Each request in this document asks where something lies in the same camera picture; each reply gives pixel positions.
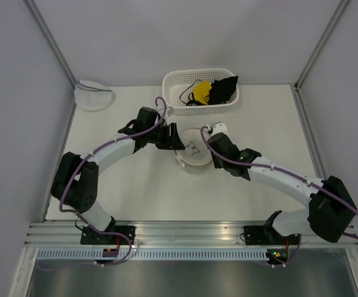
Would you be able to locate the yellow bra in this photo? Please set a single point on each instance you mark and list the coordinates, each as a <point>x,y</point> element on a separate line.
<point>201,92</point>

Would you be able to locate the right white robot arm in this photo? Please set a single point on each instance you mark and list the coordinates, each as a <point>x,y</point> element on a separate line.
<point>328,206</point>

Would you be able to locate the aluminium mounting rail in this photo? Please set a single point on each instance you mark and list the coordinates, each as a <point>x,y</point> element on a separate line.
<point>150,234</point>

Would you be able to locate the white mesh laundry bag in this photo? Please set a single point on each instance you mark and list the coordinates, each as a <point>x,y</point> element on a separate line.
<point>195,158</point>

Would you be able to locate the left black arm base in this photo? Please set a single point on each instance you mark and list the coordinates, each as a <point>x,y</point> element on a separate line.
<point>119,235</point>

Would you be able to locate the white folded mesh bag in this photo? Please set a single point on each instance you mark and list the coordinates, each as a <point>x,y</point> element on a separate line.
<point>92,96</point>

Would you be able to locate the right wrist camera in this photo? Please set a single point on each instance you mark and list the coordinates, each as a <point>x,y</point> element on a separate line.
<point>216,128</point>

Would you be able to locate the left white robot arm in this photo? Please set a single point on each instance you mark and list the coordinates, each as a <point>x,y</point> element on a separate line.
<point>75,184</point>

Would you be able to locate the white plastic basket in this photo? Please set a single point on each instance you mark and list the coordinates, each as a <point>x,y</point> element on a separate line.
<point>177,88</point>

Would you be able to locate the white slotted cable duct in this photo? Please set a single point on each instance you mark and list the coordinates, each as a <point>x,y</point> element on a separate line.
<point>154,254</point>

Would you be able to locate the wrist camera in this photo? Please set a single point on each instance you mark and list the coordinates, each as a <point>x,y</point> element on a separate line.
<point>169,112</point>
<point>216,128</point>

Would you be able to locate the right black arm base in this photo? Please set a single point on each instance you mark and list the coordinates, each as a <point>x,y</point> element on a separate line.
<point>266,235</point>

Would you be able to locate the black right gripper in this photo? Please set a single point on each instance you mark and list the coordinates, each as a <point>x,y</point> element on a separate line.
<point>216,163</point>

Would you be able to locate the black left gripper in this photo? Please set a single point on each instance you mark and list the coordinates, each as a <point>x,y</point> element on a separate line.
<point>173,142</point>

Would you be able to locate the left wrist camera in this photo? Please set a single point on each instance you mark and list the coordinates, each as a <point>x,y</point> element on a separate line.
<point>169,112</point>

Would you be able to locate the black bra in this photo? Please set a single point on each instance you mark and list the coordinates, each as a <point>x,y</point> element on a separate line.
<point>222,90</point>

